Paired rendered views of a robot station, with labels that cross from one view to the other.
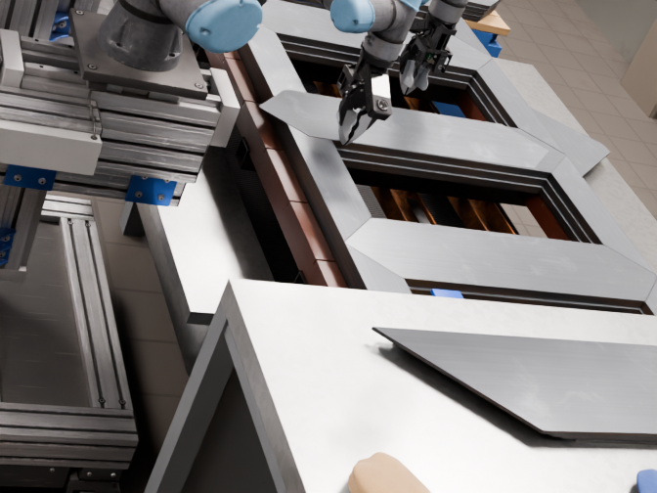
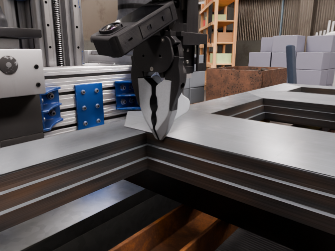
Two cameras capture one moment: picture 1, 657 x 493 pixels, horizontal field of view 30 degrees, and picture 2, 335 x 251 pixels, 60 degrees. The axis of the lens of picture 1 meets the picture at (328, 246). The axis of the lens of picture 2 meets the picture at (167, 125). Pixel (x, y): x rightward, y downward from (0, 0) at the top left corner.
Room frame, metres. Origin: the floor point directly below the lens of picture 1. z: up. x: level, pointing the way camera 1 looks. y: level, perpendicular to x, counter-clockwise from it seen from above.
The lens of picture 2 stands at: (2.16, -0.34, 0.99)
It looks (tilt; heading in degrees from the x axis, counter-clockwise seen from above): 14 degrees down; 72
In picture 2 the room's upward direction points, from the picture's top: straight up
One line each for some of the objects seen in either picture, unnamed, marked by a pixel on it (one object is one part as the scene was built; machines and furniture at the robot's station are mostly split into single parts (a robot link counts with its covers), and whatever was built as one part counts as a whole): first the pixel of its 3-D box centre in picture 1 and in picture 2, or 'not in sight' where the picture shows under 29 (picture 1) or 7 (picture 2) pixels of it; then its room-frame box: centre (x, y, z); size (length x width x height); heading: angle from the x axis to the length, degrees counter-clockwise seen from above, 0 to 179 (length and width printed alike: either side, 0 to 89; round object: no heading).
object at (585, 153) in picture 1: (565, 140); not in sight; (2.99, -0.45, 0.77); 0.45 x 0.20 x 0.04; 31
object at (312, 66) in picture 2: not in sight; (290, 71); (5.98, 4.08, 0.63); 1.28 x 0.84 x 1.25; 119
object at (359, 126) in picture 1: (355, 122); (175, 108); (2.30, 0.05, 0.91); 0.06 x 0.03 x 0.09; 31
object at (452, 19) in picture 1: (447, 9); not in sight; (2.62, -0.03, 1.10); 0.08 x 0.08 x 0.05
